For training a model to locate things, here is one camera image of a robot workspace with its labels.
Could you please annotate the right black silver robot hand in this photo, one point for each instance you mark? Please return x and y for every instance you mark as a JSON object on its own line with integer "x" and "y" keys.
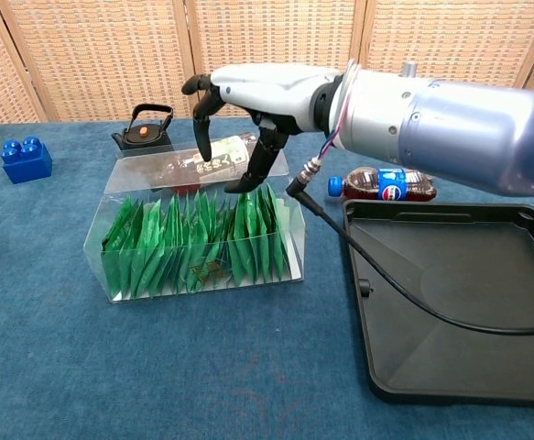
{"x": 271, "y": 91}

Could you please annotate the clear box of green packets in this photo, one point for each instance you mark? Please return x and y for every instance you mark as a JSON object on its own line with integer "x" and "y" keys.
{"x": 193, "y": 256}

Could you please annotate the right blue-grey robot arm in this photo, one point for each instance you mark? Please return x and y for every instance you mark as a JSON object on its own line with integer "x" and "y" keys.
{"x": 454, "y": 128}

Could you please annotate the black square plastic tray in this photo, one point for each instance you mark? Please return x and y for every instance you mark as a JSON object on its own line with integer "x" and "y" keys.
{"x": 454, "y": 366}

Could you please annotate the black toy teapot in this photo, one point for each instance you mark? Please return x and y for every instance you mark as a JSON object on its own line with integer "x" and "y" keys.
{"x": 145, "y": 137}

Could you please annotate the cola bottle with blue label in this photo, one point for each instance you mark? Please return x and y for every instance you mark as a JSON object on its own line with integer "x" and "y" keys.
{"x": 385, "y": 183}

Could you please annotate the woven wicker folding screen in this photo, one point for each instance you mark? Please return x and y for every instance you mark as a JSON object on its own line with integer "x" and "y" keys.
{"x": 111, "y": 55}

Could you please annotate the blue toy building brick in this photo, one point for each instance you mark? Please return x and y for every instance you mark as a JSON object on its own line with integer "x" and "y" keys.
{"x": 26, "y": 165}

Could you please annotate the blue felt table cloth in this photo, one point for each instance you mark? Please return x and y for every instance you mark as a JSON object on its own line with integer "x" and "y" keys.
{"x": 156, "y": 366}

